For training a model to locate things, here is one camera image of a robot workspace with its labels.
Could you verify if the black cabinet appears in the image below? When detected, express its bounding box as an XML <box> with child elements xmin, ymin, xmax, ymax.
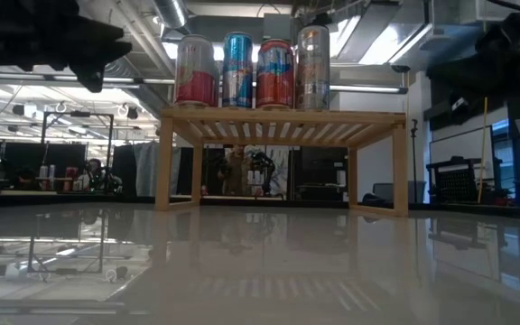
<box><xmin>289</xmin><ymin>146</ymin><xmax>349</xmax><ymax>202</ymax></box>

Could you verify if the black aluminium table frame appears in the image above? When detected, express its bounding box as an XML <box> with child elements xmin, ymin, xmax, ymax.
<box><xmin>0</xmin><ymin>191</ymin><xmax>520</xmax><ymax>222</ymax></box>

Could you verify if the wooden slatted shelf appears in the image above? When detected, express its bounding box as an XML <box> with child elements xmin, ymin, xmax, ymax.
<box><xmin>154</xmin><ymin>105</ymin><xmax>409</xmax><ymax>218</ymax></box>

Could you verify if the whiteboard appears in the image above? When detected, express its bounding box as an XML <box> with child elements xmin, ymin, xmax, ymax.
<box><xmin>429</xmin><ymin>125</ymin><xmax>496</xmax><ymax>164</ymax></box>

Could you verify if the tall blue silver can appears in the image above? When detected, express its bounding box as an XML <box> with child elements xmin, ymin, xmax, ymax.
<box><xmin>221</xmin><ymin>31</ymin><xmax>255</xmax><ymax>109</ymax></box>

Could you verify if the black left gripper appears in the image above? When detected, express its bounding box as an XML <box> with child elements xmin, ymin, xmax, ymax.
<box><xmin>0</xmin><ymin>0</ymin><xmax>134</xmax><ymax>94</ymax></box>

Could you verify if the white Celsius can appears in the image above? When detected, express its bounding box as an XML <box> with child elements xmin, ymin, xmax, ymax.
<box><xmin>295</xmin><ymin>24</ymin><xmax>332</xmax><ymax>111</ymax></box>

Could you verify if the red canister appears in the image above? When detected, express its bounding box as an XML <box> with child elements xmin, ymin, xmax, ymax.
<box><xmin>60</xmin><ymin>165</ymin><xmax>79</xmax><ymax>191</ymax></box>

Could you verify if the black metal rig frame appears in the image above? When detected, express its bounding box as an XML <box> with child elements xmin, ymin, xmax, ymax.
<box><xmin>41</xmin><ymin>111</ymin><xmax>115</xmax><ymax>193</ymax></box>

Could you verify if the grey bin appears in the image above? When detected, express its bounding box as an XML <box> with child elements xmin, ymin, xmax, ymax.
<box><xmin>372</xmin><ymin>180</ymin><xmax>428</xmax><ymax>205</ymax></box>

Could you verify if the short ceiling tube light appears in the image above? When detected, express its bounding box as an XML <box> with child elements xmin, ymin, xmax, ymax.
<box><xmin>330</xmin><ymin>84</ymin><xmax>409</xmax><ymax>95</ymax></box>

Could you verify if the black tripod stand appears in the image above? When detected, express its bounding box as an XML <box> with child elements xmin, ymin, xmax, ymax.
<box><xmin>409</xmin><ymin>117</ymin><xmax>420</xmax><ymax>205</ymax></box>

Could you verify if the black partition panel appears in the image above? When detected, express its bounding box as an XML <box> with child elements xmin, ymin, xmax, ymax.
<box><xmin>113</xmin><ymin>144</ymin><xmax>135</xmax><ymax>198</ymax></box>

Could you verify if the grey curtain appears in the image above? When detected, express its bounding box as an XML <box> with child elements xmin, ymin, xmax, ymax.
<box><xmin>133</xmin><ymin>140</ymin><xmax>174</xmax><ymax>198</ymax></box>

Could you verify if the narrow silver ceiling duct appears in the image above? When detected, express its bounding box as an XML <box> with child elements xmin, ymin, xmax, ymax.
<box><xmin>151</xmin><ymin>0</ymin><xmax>190</xmax><ymax>31</ymax></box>

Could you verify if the long ceiling tube light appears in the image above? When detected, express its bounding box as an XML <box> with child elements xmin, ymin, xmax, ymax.
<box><xmin>0</xmin><ymin>71</ymin><xmax>175</xmax><ymax>88</ymax></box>

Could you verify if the person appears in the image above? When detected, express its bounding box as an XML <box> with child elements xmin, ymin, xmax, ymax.
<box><xmin>82</xmin><ymin>157</ymin><xmax>107</xmax><ymax>191</ymax></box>
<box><xmin>218</xmin><ymin>144</ymin><xmax>250</xmax><ymax>198</ymax></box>

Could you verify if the black mesh cart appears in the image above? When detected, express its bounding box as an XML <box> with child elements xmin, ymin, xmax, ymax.
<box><xmin>425</xmin><ymin>155</ymin><xmax>482</xmax><ymax>205</ymax></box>

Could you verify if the silver red beverage can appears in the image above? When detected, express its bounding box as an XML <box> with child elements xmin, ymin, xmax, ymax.
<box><xmin>173</xmin><ymin>34</ymin><xmax>220</xmax><ymax>108</ymax></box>

